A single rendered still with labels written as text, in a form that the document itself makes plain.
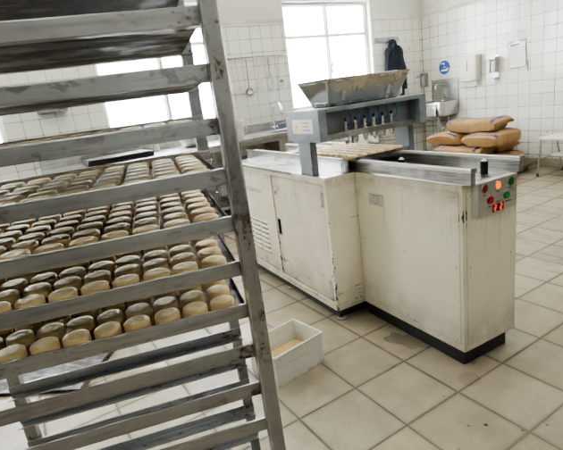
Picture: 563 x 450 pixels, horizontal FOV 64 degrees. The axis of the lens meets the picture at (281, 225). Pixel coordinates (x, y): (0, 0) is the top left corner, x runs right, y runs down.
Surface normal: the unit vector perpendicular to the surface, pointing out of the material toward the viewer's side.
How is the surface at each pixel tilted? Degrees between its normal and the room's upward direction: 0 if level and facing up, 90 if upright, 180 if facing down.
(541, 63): 90
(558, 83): 90
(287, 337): 90
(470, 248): 90
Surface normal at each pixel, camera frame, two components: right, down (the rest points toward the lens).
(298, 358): 0.63, 0.14
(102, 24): 0.28, 0.23
